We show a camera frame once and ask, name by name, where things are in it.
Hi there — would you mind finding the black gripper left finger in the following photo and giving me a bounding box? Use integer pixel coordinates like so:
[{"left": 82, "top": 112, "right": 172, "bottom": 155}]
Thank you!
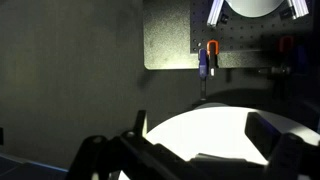
[{"left": 64, "top": 109, "right": 194, "bottom": 180}]

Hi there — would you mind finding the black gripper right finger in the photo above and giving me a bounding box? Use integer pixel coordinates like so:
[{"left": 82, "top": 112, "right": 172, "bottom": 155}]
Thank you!
[{"left": 244, "top": 112, "right": 320, "bottom": 180}]

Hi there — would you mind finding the blue spring clamp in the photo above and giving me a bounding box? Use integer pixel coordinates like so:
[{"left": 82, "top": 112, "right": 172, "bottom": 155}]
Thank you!
[{"left": 197, "top": 48, "right": 210, "bottom": 102}]

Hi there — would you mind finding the orange tipped black clamp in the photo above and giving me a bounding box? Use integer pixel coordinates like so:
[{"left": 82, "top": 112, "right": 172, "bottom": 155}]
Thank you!
[{"left": 206, "top": 39, "right": 220, "bottom": 78}]

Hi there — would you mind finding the black perforated breadboard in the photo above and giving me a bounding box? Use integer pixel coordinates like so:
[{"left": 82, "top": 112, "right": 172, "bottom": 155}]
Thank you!
[{"left": 189, "top": 0, "right": 315, "bottom": 55}]

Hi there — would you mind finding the silver aluminium extrusion bar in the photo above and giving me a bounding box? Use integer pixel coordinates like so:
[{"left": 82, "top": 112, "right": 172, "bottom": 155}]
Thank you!
[
  {"left": 286, "top": 0, "right": 310, "bottom": 20},
  {"left": 206, "top": 0, "right": 225, "bottom": 28}
]

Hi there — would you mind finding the black metal base plate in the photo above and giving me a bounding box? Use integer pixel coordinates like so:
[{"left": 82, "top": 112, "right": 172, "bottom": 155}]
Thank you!
[{"left": 143, "top": 0, "right": 316, "bottom": 71}]

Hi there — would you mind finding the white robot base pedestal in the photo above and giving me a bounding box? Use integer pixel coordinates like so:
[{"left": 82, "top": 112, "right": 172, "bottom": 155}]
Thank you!
[{"left": 225, "top": 0, "right": 285, "bottom": 19}]

